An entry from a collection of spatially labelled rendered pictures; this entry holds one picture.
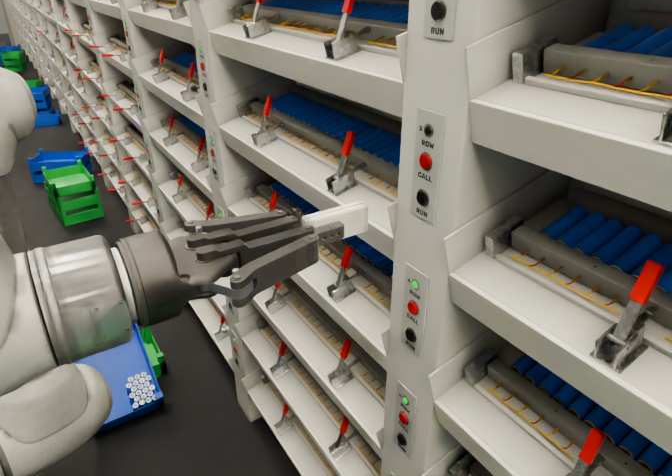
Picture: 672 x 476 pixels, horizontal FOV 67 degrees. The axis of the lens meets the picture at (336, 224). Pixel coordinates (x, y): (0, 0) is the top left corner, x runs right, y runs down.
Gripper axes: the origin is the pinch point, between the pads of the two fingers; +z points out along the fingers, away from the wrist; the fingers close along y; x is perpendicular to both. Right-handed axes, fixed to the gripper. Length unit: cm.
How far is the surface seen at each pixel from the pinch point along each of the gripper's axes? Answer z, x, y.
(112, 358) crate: -18, -88, -104
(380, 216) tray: 13.7, -7.0, -10.2
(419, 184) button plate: 11.6, 1.3, -0.9
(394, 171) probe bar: 19.1, -3.0, -14.4
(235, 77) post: 17, 2, -66
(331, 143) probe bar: 18.6, -3.2, -30.5
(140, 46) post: 14, 1, -135
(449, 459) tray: 16.5, -40.9, 4.9
